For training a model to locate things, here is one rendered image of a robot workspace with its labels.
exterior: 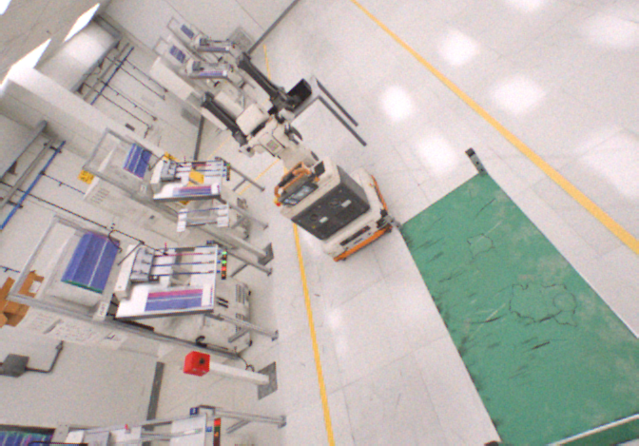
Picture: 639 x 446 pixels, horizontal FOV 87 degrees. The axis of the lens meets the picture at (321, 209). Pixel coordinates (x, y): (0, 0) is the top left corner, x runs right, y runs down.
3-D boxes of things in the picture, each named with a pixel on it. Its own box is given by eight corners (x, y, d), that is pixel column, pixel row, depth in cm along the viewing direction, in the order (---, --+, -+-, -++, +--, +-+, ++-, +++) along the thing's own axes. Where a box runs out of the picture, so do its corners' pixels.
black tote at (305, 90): (271, 129, 348) (263, 123, 341) (271, 121, 360) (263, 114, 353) (312, 92, 326) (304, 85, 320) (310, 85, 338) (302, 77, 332)
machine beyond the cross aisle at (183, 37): (255, 61, 834) (187, -5, 720) (256, 73, 774) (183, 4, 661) (220, 98, 881) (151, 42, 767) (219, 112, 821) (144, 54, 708)
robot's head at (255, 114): (263, 118, 241) (252, 101, 242) (244, 136, 249) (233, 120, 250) (273, 119, 255) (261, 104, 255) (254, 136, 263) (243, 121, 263)
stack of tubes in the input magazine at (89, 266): (120, 242, 293) (87, 229, 277) (103, 292, 257) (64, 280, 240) (112, 250, 298) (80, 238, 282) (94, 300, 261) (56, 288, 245)
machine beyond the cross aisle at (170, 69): (257, 85, 729) (178, 12, 616) (258, 101, 670) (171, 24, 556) (217, 126, 776) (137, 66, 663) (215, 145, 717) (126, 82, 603)
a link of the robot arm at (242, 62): (231, 64, 234) (241, 53, 230) (234, 59, 245) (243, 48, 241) (278, 110, 255) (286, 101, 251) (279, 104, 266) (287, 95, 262)
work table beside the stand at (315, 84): (366, 144, 363) (319, 93, 316) (319, 181, 390) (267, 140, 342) (358, 123, 395) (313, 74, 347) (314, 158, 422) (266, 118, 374)
